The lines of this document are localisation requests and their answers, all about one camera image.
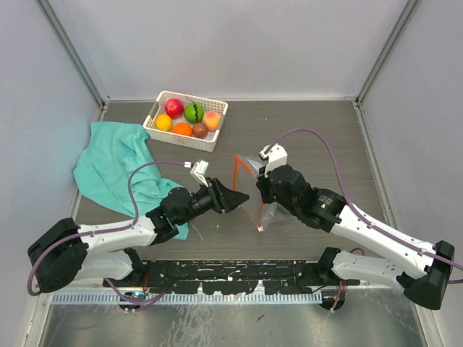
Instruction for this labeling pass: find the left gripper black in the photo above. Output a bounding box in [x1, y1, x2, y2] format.
[177, 177, 248, 226]

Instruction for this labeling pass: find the clear zip bag orange seal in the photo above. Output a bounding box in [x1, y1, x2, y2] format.
[232, 155, 292, 233]

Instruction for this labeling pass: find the brown fake kiwi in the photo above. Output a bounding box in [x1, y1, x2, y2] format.
[192, 122, 208, 139]

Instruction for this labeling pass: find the fake peach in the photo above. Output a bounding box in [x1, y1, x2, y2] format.
[203, 111, 221, 132]

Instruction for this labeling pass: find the orange fake orange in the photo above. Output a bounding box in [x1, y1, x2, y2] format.
[172, 122, 192, 137]

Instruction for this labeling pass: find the green fake fruit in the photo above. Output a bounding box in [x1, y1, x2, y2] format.
[184, 103, 205, 124]

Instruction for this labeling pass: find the yellow fake lemon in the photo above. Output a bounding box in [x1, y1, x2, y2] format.
[155, 113, 174, 132]

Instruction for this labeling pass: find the red fake apple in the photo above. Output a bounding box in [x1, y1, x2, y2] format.
[164, 98, 184, 119]

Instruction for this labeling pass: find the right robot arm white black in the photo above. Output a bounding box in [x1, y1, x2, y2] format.
[256, 165, 455, 310]

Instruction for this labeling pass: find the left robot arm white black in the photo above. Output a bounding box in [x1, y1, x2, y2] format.
[27, 179, 249, 293]

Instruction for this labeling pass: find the white perforated plastic basket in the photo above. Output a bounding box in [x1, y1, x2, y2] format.
[143, 90, 229, 152]

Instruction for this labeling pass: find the teal cloth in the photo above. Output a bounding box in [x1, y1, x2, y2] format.
[73, 121, 180, 218]

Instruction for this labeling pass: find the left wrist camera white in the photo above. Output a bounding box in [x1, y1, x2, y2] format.
[184, 160, 209, 187]

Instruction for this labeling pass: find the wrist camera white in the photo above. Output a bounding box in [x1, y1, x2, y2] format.
[184, 160, 209, 187]
[259, 143, 287, 177]

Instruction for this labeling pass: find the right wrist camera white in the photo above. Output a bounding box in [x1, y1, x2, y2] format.
[259, 143, 287, 177]

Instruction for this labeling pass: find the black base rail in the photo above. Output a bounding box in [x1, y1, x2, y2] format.
[111, 260, 360, 295]

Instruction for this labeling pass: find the grey slotted cable duct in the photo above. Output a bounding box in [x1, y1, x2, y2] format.
[51, 290, 323, 305]

